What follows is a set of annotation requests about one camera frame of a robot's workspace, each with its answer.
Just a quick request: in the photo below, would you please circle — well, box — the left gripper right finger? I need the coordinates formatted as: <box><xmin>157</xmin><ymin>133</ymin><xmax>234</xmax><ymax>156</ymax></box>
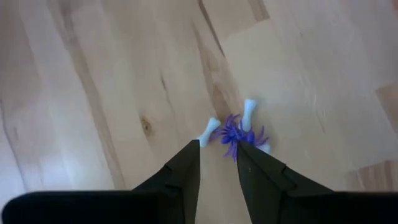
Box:
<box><xmin>236</xmin><ymin>141</ymin><xmax>335</xmax><ymax>224</ymax></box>

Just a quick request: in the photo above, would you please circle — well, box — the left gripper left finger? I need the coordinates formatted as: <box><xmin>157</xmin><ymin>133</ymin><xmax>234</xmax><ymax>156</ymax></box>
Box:
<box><xmin>132</xmin><ymin>139</ymin><xmax>201</xmax><ymax>224</ymax></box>

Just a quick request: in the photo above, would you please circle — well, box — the purple plastic spider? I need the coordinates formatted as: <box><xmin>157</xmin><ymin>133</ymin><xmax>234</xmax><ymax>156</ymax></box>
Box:
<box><xmin>208</xmin><ymin>113</ymin><xmax>270</xmax><ymax>162</ymax></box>

